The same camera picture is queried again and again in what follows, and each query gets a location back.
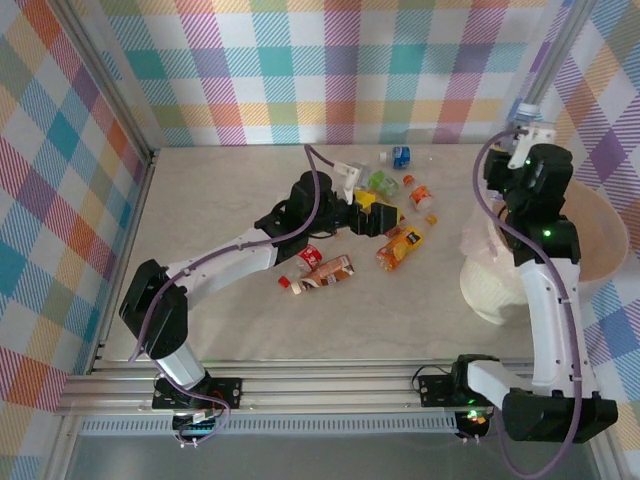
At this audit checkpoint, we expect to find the orange label orange cap bottle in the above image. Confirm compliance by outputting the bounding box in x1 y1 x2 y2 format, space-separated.
402 173 436 212

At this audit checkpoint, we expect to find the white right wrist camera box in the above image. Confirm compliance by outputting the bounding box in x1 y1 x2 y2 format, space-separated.
506 124 557 170

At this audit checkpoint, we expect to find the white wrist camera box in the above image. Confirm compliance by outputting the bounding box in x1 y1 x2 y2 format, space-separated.
333 159 371 192
506 124 557 170

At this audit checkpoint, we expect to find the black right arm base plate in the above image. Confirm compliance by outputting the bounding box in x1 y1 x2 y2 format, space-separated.
417 372 511 408

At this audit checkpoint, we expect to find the grey slotted cable duct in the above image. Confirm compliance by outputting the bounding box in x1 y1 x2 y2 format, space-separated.
79 417 460 437

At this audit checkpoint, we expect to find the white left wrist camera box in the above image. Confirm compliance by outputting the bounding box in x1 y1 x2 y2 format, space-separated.
333 159 371 192

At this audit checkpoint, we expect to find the brown label drink bottle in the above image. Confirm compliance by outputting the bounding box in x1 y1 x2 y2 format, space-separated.
290 253 357 296

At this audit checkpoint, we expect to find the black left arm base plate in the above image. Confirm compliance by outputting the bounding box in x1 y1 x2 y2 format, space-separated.
151 377 244 412

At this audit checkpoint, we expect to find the white round waste bin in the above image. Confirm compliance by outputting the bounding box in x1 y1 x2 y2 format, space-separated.
458 177 631 327

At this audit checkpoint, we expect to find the aluminium front mounting rail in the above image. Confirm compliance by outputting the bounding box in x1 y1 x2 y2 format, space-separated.
54 357 607 417

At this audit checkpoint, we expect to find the aluminium side rail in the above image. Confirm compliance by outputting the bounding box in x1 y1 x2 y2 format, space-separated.
85 148 160 374

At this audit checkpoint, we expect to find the red label cola bottle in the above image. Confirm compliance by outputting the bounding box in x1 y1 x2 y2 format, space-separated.
277 243 324 291

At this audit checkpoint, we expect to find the aluminium corner post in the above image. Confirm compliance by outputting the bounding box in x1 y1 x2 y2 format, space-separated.
53 0 157 169
498 0 599 151

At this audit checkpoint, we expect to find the lime green label bottle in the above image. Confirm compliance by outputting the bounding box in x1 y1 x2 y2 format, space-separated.
367 169 402 197

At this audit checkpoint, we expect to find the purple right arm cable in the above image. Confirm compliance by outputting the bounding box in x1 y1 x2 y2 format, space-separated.
472 128 584 476

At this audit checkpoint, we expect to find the orange juice bottle black label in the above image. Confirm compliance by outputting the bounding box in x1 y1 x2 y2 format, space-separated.
375 225 425 274

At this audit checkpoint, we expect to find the blue label plastic bottle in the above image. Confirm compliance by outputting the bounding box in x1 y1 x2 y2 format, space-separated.
378 145 414 169

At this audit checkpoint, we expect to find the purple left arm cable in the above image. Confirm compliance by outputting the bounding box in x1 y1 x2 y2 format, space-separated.
128 144 351 448

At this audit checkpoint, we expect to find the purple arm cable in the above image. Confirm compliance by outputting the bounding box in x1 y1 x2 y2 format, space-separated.
472 128 584 476
128 144 351 448

